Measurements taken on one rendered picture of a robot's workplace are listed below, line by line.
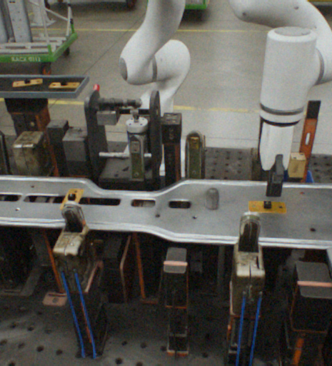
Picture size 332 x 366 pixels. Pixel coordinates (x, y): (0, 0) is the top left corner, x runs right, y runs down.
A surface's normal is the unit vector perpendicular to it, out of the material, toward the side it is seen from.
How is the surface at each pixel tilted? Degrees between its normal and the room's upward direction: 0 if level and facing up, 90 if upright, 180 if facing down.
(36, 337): 0
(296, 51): 91
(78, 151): 90
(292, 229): 0
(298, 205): 0
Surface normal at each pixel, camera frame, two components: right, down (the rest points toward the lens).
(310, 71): 0.55, 0.44
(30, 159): -0.11, 0.58
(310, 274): -0.04, -0.82
